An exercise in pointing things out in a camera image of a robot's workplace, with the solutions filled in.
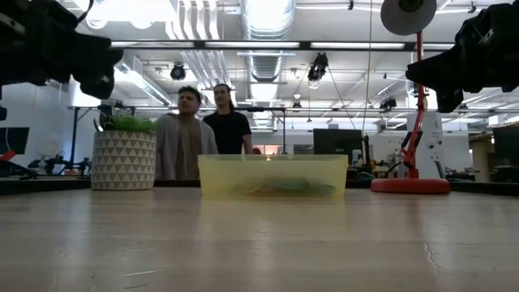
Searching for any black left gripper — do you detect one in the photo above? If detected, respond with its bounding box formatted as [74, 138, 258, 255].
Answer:
[15, 0, 124, 101]

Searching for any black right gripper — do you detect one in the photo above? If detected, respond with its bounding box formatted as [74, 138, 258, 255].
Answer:
[405, 3, 508, 114]

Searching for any yellow translucent plastic bin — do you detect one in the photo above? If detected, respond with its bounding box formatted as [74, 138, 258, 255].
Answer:
[197, 153, 350, 200]

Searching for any white column machine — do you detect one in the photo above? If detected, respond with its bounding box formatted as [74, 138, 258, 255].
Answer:
[406, 111, 445, 179]

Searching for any black stand pole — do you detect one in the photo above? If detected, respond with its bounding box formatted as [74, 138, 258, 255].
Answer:
[68, 105, 82, 171]

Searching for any black ceiling spotlight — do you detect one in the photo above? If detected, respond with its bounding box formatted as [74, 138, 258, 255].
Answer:
[307, 52, 329, 82]
[169, 62, 187, 81]

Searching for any dark computer monitor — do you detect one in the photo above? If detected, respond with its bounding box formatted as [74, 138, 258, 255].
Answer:
[492, 125, 519, 167]
[0, 127, 31, 156]

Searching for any green plant in patterned pot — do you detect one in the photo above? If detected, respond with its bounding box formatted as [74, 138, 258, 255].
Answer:
[91, 114, 157, 191]

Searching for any red desk lamp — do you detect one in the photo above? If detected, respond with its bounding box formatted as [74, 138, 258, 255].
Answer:
[371, 0, 451, 195]

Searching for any person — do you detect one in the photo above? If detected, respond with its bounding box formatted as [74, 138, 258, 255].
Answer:
[202, 83, 255, 156]
[153, 84, 219, 182]

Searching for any black computer monitor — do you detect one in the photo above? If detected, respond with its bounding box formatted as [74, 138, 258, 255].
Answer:
[313, 128, 363, 157]

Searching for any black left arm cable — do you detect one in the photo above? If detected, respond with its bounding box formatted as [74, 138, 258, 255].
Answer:
[75, 0, 97, 25]

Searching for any black background table frame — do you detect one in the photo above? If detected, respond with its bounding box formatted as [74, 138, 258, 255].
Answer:
[242, 106, 287, 157]

